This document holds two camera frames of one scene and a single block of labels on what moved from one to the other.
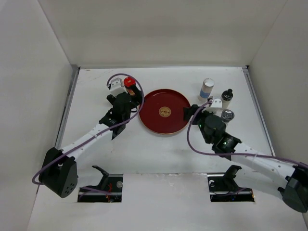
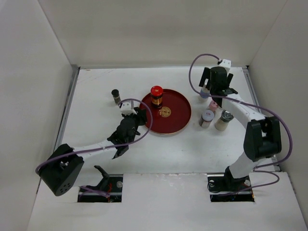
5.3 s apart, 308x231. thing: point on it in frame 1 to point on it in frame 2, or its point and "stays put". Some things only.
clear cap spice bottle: (227, 115) stays put
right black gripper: (188, 111) to (207, 75)
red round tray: (161, 110) stays put
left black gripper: (138, 95) to (140, 116)
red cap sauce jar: (128, 82) to (156, 93)
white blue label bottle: (206, 89) stays put
